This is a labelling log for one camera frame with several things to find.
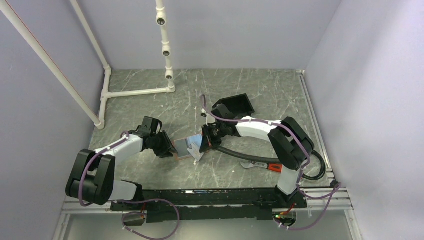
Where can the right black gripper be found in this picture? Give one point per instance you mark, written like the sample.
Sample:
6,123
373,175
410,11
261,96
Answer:
208,141

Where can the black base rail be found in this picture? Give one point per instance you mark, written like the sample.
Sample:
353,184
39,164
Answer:
210,204

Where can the red handled pruning shears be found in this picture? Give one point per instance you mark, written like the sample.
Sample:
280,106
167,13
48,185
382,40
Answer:
275,167

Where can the aluminium frame rail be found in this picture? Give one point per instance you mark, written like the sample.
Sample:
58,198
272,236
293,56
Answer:
318,135

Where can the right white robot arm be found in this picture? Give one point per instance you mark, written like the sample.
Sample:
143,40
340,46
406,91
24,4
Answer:
290,143

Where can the grey credit card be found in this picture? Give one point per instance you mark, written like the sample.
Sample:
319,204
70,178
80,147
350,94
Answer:
194,151
181,146

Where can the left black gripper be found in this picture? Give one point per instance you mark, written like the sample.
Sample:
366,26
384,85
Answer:
167,147

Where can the white pvc pipe frame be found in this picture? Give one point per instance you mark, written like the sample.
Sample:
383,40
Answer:
50,77

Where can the brown leather card holder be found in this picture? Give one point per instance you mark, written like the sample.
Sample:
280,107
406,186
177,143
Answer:
197,139

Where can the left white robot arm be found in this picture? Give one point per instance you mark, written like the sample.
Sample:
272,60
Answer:
92,178

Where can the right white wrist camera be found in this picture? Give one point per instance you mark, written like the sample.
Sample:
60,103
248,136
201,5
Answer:
208,118

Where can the black plastic card tray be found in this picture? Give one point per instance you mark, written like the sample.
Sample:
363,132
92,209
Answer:
233,107

